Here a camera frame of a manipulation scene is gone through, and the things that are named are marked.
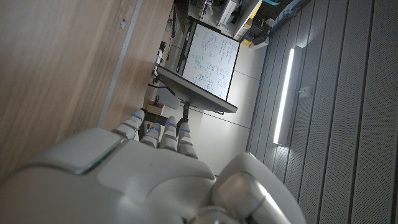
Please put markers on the small white ceiling sensor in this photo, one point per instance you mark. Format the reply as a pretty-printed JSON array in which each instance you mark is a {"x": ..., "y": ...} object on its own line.
[{"x": 304, "y": 91}]

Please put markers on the whiteboard with blue writing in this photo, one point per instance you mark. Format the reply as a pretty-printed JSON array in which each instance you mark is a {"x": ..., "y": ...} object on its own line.
[{"x": 210, "y": 60}]

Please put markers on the small cardboard box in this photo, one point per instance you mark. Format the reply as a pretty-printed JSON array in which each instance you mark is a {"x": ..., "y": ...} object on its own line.
[{"x": 155, "y": 107}]

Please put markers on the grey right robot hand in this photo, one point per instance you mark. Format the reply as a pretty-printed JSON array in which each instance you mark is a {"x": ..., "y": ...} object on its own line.
[{"x": 130, "y": 180}]

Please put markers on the long ceiling light bar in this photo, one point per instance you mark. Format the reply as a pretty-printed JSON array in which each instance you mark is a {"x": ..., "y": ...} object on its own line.
[{"x": 282, "y": 99}]

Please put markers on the person in white shirt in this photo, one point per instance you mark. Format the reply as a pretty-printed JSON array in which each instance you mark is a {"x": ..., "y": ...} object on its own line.
[{"x": 159, "y": 57}]

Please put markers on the white shelving unit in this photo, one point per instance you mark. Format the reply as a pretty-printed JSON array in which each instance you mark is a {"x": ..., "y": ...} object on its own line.
[{"x": 228, "y": 14}]

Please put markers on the black case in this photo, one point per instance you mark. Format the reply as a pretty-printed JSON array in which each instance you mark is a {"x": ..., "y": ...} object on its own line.
[{"x": 155, "y": 119}]

